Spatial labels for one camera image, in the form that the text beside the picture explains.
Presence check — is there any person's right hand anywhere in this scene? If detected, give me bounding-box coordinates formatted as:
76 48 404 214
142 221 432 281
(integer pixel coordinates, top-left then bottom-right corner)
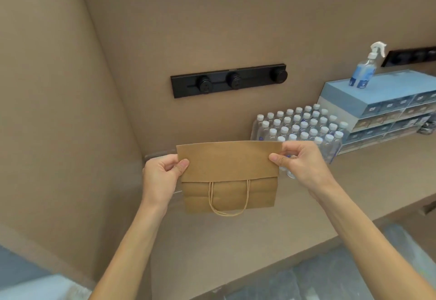
269 141 330 198

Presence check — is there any brown paper bag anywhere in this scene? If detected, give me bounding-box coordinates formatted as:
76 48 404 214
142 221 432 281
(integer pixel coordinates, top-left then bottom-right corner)
176 141 284 217

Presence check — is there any person's right forearm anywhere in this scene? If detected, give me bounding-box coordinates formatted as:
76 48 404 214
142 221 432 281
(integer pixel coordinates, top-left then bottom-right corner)
308 180 436 300

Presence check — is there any person's left forearm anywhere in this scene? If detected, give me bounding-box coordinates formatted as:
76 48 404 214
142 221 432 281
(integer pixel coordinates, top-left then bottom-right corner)
89 197 168 300

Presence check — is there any person's left hand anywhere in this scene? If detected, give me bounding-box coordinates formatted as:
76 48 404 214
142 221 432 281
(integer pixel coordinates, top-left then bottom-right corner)
142 154 190 210

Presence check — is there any blue spray bottle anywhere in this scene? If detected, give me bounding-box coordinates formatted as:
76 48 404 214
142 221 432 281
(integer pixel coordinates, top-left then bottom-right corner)
348 41 387 89

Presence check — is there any blue drawer organizer cabinet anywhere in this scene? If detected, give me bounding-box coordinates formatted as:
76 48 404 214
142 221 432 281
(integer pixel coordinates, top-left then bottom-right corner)
317 69 436 155

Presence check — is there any black wall power track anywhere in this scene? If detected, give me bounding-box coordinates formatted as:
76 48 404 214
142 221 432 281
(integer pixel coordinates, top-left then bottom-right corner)
381 47 436 68
171 64 289 99

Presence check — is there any group of clear water bottles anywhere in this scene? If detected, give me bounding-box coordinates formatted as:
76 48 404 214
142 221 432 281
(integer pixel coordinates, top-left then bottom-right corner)
251 104 350 179

